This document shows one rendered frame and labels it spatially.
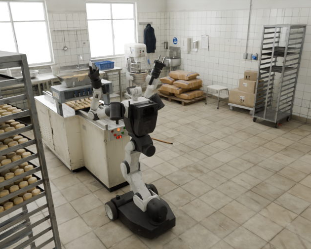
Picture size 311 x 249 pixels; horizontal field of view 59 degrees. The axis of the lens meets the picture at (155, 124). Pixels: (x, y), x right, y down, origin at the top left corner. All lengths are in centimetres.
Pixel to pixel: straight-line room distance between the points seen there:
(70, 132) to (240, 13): 454
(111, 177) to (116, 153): 30
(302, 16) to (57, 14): 490
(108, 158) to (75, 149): 71
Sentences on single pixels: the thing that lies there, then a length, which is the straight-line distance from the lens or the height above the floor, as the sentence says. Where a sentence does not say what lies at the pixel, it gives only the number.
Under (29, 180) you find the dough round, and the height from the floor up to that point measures 106.
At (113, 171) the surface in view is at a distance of 337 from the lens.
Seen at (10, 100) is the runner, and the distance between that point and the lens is 165.
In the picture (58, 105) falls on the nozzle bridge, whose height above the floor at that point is 97.
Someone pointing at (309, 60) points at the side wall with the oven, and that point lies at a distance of 597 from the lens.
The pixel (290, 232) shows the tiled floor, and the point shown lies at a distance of 319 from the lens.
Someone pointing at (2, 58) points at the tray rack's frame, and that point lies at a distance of 158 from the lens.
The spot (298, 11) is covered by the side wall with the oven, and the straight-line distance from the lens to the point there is 606.
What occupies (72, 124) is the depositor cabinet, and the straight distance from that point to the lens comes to 370.
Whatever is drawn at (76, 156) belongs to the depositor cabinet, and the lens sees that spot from 388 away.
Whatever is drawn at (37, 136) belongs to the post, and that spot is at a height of 136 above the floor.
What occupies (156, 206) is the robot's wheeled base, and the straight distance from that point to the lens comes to 269.
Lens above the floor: 199
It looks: 21 degrees down
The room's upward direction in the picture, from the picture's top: 1 degrees counter-clockwise
